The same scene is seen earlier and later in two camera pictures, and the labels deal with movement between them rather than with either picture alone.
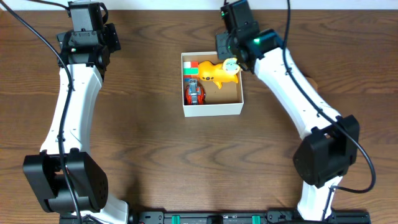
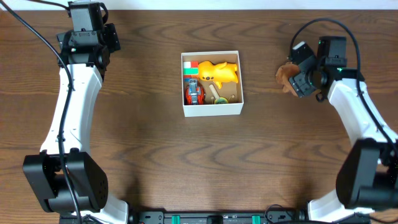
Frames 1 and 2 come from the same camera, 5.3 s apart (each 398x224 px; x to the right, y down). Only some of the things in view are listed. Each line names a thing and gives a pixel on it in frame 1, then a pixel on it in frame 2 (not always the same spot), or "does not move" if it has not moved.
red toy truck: x=194 y=95 does not move
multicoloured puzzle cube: x=191 y=70 does not move
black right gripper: x=222 y=40 -> x=300 y=85
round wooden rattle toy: x=231 y=66 -> x=219 y=99
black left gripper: x=113 y=37 does not move
